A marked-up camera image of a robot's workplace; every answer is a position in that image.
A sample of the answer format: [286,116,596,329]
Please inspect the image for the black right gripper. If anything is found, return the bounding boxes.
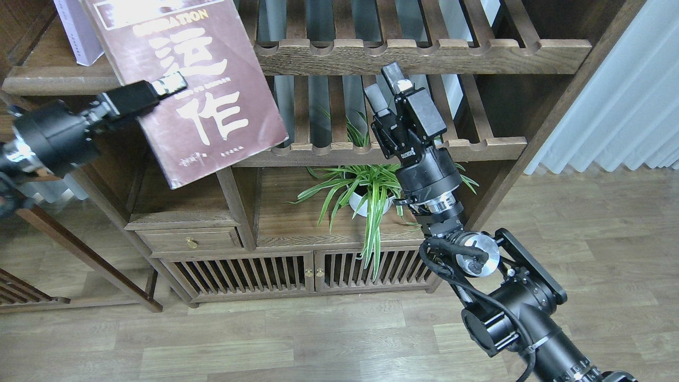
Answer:
[364,62,463,216]

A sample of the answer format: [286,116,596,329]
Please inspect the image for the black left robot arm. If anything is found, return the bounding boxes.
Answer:
[1,72,187,218]

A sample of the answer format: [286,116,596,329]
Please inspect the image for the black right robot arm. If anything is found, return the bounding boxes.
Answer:
[364,62,635,381]

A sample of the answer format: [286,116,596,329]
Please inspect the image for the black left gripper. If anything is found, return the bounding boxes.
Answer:
[8,72,188,178]

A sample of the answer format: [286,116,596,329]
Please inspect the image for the dark wooden bookshelf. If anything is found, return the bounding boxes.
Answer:
[2,1,643,311]

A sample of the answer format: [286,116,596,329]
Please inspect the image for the white purple book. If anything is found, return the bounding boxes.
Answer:
[54,1,104,67]

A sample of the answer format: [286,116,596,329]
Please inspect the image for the brass drawer knob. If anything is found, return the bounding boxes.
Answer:
[186,237,199,249]

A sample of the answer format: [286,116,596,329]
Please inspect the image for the wooden side furniture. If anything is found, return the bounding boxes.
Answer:
[2,192,155,331]

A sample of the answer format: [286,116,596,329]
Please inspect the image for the green spider plant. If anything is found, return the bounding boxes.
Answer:
[287,106,479,282]

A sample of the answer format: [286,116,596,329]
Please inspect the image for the dark maroon book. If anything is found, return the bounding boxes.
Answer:
[82,1,289,189]

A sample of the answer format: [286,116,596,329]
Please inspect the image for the white plant pot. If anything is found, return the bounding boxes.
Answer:
[349,190,396,219]

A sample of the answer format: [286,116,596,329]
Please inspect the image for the white pleated curtain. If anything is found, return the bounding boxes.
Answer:
[524,1,678,175]

